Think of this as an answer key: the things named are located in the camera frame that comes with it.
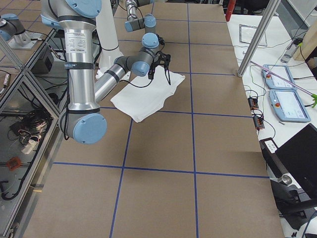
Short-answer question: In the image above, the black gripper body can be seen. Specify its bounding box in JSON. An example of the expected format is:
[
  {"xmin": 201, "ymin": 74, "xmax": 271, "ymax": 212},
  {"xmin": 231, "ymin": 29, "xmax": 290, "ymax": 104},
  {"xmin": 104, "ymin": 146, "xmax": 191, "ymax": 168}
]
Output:
[{"xmin": 151, "ymin": 52, "xmax": 165, "ymax": 71}]

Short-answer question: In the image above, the white long-sleeve printed shirt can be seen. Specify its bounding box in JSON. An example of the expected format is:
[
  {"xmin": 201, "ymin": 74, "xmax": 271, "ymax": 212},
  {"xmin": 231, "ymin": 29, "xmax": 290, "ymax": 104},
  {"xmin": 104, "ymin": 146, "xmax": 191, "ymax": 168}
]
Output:
[{"xmin": 110, "ymin": 66, "xmax": 185, "ymax": 122}]

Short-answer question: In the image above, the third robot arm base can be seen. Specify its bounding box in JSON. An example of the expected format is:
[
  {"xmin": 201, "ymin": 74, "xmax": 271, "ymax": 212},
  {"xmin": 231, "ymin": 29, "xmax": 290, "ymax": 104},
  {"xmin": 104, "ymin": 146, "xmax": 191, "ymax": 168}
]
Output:
[{"xmin": 0, "ymin": 13, "xmax": 35, "ymax": 50}]

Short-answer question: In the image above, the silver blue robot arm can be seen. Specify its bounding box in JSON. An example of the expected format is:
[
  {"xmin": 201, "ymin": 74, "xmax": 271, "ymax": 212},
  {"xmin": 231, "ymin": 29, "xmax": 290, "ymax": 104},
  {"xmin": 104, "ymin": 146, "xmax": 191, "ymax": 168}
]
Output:
[
  {"xmin": 124, "ymin": 0, "xmax": 157, "ymax": 34},
  {"xmin": 41, "ymin": 0, "xmax": 170, "ymax": 144}
]

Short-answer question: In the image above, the black framed paper sheet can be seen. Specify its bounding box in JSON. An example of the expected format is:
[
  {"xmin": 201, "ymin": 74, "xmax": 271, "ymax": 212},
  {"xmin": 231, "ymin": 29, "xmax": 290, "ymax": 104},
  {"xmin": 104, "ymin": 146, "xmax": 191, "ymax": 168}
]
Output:
[{"xmin": 239, "ymin": 24, "xmax": 267, "ymax": 47}]

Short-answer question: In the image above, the red cylinder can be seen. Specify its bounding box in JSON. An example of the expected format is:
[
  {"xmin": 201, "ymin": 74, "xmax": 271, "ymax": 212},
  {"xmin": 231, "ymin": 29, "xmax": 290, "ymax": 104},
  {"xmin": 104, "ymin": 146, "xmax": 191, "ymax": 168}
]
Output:
[{"xmin": 225, "ymin": 0, "xmax": 236, "ymax": 22}]

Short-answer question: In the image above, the upper blue teach pendant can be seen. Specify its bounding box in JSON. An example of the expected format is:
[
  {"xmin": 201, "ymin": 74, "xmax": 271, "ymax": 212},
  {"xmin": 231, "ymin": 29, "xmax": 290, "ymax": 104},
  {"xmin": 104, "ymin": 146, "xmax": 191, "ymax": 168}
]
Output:
[{"xmin": 261, "ymin": 64, "xmax": 296, "ymax": 90}]

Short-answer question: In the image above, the blue teach pendant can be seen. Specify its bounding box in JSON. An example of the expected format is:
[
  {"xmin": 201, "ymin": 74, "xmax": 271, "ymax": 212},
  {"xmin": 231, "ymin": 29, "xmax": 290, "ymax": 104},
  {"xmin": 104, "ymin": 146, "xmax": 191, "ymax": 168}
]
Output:
[
  {"xmin": 261, "ymin": 64, "xmax": 296, "ymax": 90},
  {"xmin": 268, "ymin": 89, "xmax": 311, "ymax": 123}
]

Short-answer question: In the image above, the black power strip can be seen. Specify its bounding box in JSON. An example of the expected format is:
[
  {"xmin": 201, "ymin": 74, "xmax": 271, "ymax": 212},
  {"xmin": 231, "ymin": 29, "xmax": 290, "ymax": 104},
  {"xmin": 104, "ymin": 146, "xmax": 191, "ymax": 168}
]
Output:
[{"xmin": 248, "ymin": 97, "xmax": 265, "ymax": 131}]

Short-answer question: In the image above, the clear water bottle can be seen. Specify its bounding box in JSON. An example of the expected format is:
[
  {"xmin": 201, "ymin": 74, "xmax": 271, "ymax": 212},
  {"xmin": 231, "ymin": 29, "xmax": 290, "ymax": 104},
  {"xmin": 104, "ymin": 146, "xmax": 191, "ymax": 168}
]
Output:
[{"xmin": 280, "ymin": 37, "xmax": 303, "ymax": 63}]

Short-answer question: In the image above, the lower blue teach pendant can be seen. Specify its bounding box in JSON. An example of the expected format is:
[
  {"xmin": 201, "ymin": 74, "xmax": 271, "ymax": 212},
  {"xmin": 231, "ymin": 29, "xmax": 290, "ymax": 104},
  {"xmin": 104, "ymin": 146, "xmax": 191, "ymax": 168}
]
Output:
[{"xmin": 268, "ymin": 89, "xmax": 311, "ymax": 123}]

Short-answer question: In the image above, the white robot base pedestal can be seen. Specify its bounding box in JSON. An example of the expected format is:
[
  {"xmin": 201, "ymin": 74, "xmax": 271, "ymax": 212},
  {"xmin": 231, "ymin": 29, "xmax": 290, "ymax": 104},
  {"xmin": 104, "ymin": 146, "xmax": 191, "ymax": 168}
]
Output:
[{"xmin": 96, "ymin": 0, "xmax": 123, "ymax": 79}]

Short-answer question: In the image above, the aluminium frame post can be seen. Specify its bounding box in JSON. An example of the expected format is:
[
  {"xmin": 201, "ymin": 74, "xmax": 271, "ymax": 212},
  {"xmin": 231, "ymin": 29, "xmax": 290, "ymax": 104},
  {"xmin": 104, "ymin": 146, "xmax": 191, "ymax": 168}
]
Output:
[{"xmin": 237, "ymin": 0, "xmax": 281, "ymax": 77}]

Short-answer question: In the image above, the aluminium truss frame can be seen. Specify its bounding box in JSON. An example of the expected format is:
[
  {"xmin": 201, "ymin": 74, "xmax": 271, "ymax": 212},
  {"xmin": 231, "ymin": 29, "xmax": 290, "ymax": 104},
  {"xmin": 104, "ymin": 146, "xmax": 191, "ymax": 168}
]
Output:
[{"xmin": 0, "ymin": 30, "xmax": 66, "ymax": 238}]

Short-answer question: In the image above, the grabber stick with green handle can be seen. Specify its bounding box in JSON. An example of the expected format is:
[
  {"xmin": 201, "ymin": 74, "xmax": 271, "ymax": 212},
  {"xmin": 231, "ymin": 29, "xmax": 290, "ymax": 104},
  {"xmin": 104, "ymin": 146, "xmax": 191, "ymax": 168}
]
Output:
[{"xmin": 251, "ymin": 61, "xmax": 317, "ymax": 108}]

